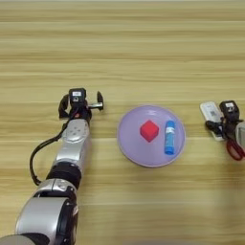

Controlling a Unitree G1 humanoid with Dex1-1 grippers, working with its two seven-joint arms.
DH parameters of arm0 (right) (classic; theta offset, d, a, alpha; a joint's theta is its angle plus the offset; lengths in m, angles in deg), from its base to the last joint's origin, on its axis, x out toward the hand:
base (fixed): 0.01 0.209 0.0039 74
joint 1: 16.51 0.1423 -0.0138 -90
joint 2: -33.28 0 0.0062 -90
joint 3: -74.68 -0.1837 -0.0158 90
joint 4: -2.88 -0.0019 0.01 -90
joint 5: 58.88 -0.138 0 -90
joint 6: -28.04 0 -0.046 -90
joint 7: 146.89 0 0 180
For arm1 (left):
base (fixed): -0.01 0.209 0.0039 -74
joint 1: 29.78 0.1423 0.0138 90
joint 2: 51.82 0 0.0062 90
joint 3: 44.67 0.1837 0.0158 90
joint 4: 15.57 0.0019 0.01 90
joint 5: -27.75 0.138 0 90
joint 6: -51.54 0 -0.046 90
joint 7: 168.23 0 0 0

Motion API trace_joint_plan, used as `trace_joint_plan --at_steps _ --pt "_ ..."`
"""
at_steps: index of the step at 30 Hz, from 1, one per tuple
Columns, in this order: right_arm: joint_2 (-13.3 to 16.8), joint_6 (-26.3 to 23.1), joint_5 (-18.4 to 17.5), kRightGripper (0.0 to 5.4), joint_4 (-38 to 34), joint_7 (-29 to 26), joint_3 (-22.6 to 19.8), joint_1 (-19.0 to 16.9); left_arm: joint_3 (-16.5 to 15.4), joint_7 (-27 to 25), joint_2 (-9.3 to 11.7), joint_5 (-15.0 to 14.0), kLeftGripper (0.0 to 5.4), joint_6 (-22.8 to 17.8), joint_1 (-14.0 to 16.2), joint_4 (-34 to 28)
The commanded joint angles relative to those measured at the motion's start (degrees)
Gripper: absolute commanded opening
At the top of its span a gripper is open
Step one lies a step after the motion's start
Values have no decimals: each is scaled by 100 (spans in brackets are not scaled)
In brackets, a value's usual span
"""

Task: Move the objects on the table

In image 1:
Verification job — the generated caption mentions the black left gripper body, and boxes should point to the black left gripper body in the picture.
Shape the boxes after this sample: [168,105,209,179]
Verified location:
[67,101,100,123]

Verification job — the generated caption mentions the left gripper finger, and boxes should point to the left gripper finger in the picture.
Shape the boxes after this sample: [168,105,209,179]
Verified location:
[96,91,104,112]
[57,94,71,121]

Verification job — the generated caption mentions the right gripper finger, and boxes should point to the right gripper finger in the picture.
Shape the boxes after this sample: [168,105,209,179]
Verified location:
[204,119,225,136]

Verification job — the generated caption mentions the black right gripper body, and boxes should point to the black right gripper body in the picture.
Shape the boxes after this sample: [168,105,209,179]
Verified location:
[220,118,244,141]

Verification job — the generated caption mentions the white rectangular remote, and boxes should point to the white rectangular remote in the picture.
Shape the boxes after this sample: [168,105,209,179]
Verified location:
[199,100,226,143]

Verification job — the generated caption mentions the red cube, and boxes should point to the red cube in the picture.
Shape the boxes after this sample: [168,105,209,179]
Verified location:
[139,119,161,144]

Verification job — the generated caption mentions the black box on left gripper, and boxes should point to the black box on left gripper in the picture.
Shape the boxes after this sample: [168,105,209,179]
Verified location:
[68,87,87,105]

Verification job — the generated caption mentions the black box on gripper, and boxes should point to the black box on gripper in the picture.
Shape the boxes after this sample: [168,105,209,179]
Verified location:
[68,87,87,105]
[218,100,240,121]

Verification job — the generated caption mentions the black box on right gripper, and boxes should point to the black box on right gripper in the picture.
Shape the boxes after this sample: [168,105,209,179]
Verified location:
[218,100,240,121]

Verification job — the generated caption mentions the blue glue stick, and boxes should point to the blue glue stick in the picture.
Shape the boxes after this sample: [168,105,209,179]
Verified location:
[164,120,176,156]

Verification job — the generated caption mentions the round purple plate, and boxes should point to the round purple plate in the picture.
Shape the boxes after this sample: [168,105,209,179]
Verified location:
[117,104,187,168]

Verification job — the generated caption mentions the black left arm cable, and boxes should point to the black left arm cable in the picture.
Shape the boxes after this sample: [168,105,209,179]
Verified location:
[29,108,75,187]

